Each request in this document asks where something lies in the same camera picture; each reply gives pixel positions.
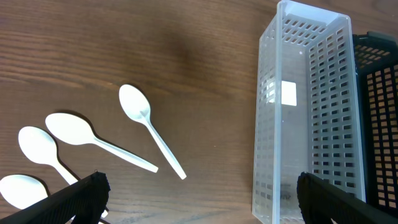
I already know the white perforated plastic basket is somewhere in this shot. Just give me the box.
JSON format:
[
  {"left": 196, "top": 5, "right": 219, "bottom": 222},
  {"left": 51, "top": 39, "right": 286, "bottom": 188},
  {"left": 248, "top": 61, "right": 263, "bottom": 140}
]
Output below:
[{"left": 252, "top": 1, "right": 366, "bottom": 223}]

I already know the white label sticker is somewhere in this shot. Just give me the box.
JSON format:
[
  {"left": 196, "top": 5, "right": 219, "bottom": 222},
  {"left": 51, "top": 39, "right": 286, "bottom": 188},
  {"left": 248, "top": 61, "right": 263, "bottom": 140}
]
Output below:
[{"left": 281, "top": 81, "right": 297, "bottom": 106}]

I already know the dark green perforated basket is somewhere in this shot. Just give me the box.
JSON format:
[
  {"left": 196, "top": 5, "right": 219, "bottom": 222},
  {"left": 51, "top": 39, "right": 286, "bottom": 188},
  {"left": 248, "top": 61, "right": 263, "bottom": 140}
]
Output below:
[{"left": 353, "top": 32, "right": 397, "bottom": 217}]

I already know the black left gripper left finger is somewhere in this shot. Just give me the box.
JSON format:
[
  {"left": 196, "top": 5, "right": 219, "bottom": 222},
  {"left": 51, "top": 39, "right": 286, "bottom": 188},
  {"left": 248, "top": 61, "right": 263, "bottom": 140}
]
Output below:
[{"left": 1, "top": 172, "right": 110, "bottom": 224}]

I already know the white plastic spoon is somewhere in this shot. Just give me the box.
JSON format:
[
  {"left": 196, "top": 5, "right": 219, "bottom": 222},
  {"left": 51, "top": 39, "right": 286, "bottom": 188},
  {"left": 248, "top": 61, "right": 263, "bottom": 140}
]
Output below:
[
  {"left": 45, "top": 113, "right": 159, "bottom": 173},
  {"left": 17, "top": 126, "right": 109, "bottom": 219},
  {"left": 119, "top": 84, "right": 187, "bottom": 180},
  {"left": 1, "top": 174, "right": 48, "bottom": 210}
]

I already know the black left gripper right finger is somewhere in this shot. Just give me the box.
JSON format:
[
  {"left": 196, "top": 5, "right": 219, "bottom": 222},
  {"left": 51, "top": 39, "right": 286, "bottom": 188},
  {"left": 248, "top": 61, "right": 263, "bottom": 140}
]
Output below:
[{"left": 297, "top": 172, "right": 397, "bottom": 224}]

